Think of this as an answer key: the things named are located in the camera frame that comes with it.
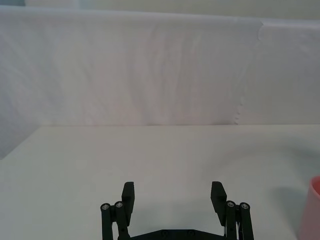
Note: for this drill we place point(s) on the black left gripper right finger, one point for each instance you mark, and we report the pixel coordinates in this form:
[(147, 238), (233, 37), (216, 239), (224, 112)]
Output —
[(220, 202)]

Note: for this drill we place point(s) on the white table cloth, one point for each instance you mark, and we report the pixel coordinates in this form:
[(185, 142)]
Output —
[(160, 160)]

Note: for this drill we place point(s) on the white curtain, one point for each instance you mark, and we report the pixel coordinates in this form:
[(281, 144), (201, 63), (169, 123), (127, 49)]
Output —
[(150, 70)]

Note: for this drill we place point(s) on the pink cup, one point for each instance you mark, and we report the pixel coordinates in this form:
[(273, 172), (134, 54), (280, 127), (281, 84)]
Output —
[(310, 210)]

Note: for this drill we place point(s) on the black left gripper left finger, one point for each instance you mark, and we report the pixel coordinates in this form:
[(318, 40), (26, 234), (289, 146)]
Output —
[(127, 202)]

